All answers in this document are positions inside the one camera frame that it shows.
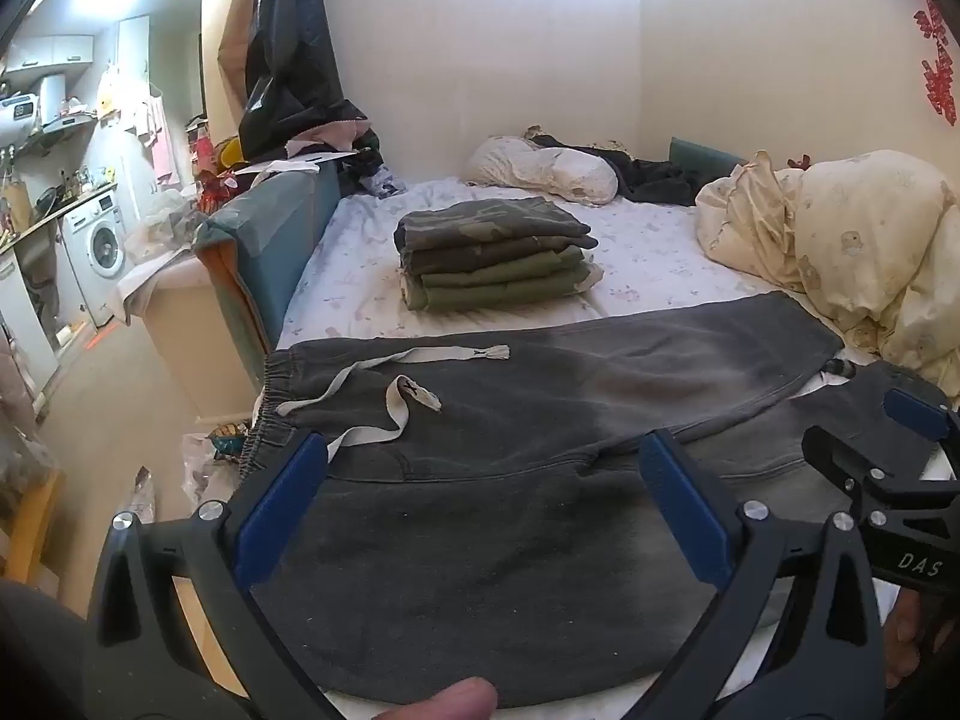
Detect teal padded footboard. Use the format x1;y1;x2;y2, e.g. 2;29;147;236
193;161;343;385

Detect black hanging garment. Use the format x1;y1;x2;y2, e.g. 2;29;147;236
240;0;368;163

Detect dark crumpled clothes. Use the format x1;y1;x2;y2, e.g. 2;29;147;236
525;133;703;206

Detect yellow hanging bag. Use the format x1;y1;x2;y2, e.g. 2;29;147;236
96;64;127;119

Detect yellow wooden furniture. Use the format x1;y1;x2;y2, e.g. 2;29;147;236
0;465;65;587

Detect pile of mixed clothes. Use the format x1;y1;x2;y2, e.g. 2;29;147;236
337;126;410;200

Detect pink hanging cloth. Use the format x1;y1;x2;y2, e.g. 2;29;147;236
144;88;179;182

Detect red bags pile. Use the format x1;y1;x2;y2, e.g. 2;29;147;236
195;124;252;217

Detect teal headboard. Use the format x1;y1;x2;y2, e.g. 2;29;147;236
669;137;745;188

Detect cream comforter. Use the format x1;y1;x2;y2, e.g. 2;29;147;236
694;150;960;400

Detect person's right hand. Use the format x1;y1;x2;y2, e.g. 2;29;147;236
885;591;938;689

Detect kitchen counter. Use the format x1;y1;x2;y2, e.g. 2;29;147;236
0;181;119;256

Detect person's left hand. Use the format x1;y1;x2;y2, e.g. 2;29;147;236
373;676;500;720

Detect olive green folded pants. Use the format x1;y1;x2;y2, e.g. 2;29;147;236
418;247;595;292
403;268;605;313

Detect white range hood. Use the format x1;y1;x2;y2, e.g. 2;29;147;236
39;75;100;134

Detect clear plastic bag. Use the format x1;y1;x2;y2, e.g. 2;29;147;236
124;190;208;265

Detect white wall cabinets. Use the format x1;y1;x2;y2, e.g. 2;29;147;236
4;34;95;74

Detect floral white bed sheet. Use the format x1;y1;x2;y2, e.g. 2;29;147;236
274;176;960;720

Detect white paper sheet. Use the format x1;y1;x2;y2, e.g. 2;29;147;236
246;151;361;175

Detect red wall decoration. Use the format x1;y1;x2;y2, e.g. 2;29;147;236
885;0;960;128

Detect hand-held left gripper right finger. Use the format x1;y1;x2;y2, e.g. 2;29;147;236
637;429;890;720

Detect colourful snack packet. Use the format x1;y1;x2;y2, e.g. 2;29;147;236
208;422;250;460

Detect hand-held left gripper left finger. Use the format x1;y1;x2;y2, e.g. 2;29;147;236
82;431;338;720

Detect white patterned pillow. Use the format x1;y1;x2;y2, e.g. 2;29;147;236
465;136;620;206

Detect white water heater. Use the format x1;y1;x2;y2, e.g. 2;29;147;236
0;94;40;148

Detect grey pants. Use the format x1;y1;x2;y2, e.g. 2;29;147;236
241;292;901;710

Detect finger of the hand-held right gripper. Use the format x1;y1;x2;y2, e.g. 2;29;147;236
862;364;960;445
801;426;960;520

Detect white washing machine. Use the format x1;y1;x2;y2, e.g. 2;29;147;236
61;193;128;328

